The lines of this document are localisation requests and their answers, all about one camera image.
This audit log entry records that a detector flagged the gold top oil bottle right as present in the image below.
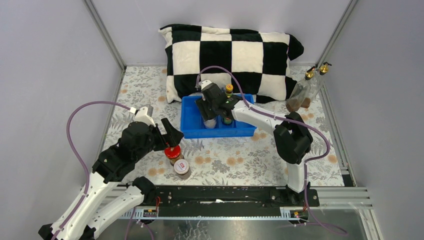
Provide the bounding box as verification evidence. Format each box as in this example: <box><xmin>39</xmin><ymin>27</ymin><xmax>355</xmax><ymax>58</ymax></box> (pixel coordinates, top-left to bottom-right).
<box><xmin>301</xmin><ymin>61</ymin><xmax>332</xmax><ymax>109</ymax></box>

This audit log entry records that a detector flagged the white lid sauce jar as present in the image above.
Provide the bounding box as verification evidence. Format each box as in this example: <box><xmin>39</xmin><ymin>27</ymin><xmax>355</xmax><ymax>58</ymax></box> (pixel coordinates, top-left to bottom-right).
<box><xmin>173</xmin><ymin>159</ymin><xmax>191</xmax><ymax>180</ymax></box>

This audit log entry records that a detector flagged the black cap shaker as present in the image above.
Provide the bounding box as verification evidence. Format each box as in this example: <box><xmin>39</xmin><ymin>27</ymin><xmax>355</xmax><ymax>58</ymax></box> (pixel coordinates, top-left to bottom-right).
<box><xmin>203</xmin><ymin>117</ymin><xmax>218</xmax><ymax>129</ymax></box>

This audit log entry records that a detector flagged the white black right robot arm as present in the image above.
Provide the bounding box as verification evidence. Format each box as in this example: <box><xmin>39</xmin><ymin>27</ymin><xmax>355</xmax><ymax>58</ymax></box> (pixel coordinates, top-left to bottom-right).
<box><xmin>195</xmin><ymin>80</ymin><xmax>313</xmax><ymax>206</ymax></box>

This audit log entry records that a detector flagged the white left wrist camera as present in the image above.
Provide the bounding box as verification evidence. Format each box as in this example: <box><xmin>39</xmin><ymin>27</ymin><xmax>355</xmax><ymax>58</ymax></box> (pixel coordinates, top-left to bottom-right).
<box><xmin>129</xmin><ymin>104</ymin><xmax>155</xmax><ymax>126</ymax></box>

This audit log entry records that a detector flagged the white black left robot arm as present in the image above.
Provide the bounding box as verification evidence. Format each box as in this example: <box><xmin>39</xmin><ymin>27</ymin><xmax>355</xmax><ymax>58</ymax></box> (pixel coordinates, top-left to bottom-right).
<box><xmin>38</xmin><ymin>118</ymin><xmax>184</xmax><ymax>240</ymax></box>

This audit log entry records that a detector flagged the blue plastic divided bin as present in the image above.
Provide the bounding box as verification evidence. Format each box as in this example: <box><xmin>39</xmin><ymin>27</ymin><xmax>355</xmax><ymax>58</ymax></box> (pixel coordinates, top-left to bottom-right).
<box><xmin>180</xmin><ymin>95</ymin><xmax>256</xmax><ymax>139</ymax></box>

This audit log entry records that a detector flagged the yellow cap sauce bottle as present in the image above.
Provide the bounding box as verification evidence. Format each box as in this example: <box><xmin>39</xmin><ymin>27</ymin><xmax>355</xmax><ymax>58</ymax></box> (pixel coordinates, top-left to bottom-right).
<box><xmin>221</xmin><ymin>116</ymin><xmax>234</xmax><ymax>126</ymax></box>
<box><xmin>224</xmin><ymin>84</ymin><xmax>234</xmax><ymax>98</ymax></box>

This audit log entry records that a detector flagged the black white checkered pillow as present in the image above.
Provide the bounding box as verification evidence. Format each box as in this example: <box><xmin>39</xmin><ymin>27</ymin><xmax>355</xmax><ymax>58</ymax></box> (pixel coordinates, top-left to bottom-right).
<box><xmin>159</xmin><ymin>23</ymin><xmax>305</xmax><ymax>104</ymax></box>

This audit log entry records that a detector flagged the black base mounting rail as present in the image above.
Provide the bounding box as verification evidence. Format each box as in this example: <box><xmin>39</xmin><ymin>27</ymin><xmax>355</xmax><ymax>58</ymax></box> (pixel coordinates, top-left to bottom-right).
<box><xmin>141</xmin><ymin>185</ymin><xmax>320</xmax><ymax>217</ymax></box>

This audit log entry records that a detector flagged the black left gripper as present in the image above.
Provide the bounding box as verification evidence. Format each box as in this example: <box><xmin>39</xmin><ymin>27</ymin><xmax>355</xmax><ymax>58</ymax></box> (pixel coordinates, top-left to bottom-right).
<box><xmin>134</xmin><ymin>118</ymin><xmax>185</xmax><ymax>163</ymax></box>

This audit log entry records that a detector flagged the gold top oil bottle left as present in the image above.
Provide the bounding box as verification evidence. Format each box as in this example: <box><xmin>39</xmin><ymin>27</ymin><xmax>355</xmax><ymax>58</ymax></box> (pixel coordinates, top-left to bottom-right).
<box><xmin>286</xmin><ymin>66</ymin><xmax>316</xmax><ymax>113</ymax></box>

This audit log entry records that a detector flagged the red lid sauce jar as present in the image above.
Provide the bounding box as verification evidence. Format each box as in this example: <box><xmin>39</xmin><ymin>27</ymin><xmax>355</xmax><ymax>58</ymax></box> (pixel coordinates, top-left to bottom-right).
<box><xmin>164</xmin><ymin>145</ymin><xmax>185</xmax><ymax>166</ymax></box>

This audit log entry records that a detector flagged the gold oil bottle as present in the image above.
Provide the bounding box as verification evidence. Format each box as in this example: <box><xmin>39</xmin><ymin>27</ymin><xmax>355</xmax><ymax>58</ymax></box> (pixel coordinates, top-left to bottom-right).
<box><xmin>286</xmin><ymin>66</ymin><xmax>316</xmax><ymax>113</ymax></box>
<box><xmin>301</xmin><ymin>61</ymin><xmax>332</xmax><ymax>109</ymax></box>

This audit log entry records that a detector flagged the floral pattern table mat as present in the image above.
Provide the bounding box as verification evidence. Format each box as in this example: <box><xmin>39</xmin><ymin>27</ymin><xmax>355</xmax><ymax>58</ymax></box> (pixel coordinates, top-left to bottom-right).
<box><xmin>103</xmin><ymin>66</ymin><xmax>345</xmax><ymax>187</ymax></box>

